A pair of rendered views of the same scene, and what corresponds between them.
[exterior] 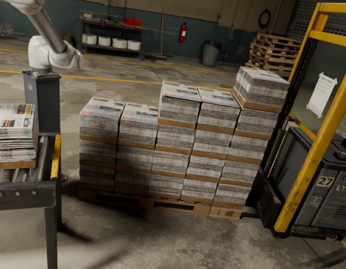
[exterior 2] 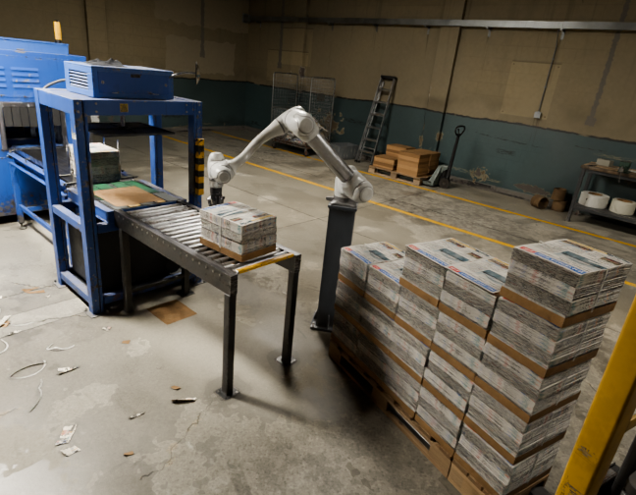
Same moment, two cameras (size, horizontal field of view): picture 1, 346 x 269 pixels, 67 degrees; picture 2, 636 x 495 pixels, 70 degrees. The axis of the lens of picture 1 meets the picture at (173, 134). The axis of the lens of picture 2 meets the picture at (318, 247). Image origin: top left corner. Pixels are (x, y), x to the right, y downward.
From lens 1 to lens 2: 1.70 m
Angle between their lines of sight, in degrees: 57
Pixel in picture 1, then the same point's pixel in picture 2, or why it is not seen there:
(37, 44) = not seen: hidden behind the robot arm
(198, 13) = not seen: outside the picture
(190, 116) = (434, 287)
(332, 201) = not seen: outside the picture
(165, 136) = (405, 305)
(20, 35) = (494, 184)
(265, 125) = (535, 343)
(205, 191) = (445, 426)
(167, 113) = (409, 273)
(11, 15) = (492, 156)
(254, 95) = (516, 280)
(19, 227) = (263, 342)
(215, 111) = (462, 289)
